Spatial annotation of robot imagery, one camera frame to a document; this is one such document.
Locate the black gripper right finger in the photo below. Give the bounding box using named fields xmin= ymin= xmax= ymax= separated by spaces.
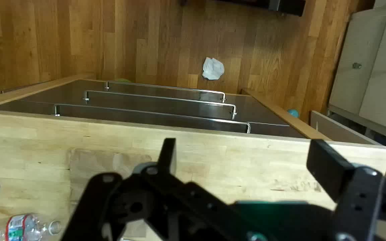
xmin=306 ymin=138 xmax=385 ymax=241

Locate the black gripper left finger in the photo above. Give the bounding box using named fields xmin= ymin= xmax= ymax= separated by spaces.
xmin=61 ymin=138 xmax=177 ymax=241

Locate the clear plastic water bottle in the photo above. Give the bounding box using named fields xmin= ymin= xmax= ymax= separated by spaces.
xmin=0 ymin=213 xmax=65 ymax=241

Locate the white kitchen base cabinet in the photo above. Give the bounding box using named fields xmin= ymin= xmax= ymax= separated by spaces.
xmin=310 ymin=0 xmax=386 ymax=158

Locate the crumpled white paper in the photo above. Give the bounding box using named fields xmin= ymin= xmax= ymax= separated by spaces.
xmin=200 ymin=55 xmax=227 ymax=83

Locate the grey drawer with bar handle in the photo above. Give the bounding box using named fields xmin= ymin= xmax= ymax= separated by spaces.
xmin=65 ymin=79 xmax=248 ymax=103
xmin=23 ymin=88 xmax=288 ymax=124

